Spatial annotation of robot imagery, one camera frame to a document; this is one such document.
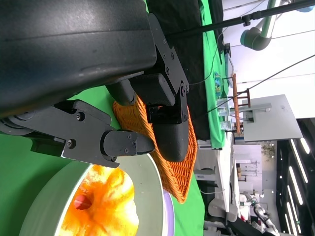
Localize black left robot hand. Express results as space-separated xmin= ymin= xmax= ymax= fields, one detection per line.
xmin=0 ymin=0 xmax=190 ymax=169

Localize grey round bowl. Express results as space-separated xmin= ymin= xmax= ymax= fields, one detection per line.
xmin=18 ymin=152 xmax=165 ymax=236

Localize round ring-shaped orange bread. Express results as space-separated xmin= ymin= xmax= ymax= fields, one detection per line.
xmin=60 ymin=165 xmax=140 ymax=236

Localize grey cobot arm blue joints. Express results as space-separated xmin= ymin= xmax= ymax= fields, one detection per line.
xmin=240 ymin=0 xmax=315 ymax=51

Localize orange wicker basket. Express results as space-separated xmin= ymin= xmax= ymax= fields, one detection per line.
xmin=112 ymin=94 xmax=198 ymax=204

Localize lavender round plate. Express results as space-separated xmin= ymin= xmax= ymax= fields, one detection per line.
xmin=162 ymin=190 xmax=176 ymax=236

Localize green tablecloth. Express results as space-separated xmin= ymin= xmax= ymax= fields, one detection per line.
xmin=0 ymin=85 xmax=205 ymax=236

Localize black boom pole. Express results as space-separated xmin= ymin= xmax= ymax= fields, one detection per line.
xmin=167 ymin=0 xmax=315 ymax=39

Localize green background cloth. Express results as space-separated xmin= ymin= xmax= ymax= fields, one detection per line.
xmin=198 ymin=0 xmax=228 ymax=150

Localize small wooden round table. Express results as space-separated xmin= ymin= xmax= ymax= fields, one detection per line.
xmin=231 ymin=72 xmax=252 ymax=138

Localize white desk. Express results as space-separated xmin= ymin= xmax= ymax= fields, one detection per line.
xmin=194 ymin=140 xmax=238 ymax=222

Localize grey rectangular panel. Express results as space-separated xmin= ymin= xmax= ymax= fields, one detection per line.
xmin=242 ymin=94 xmax=303 ymax=142

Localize white humanoid robot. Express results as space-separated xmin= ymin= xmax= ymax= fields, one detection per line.
xmin=242 ymin=191 xmax=280 ymax=233

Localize thin black cable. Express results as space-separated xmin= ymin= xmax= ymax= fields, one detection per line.
xmin=188 ymin=27 xmax=226 ymax=86

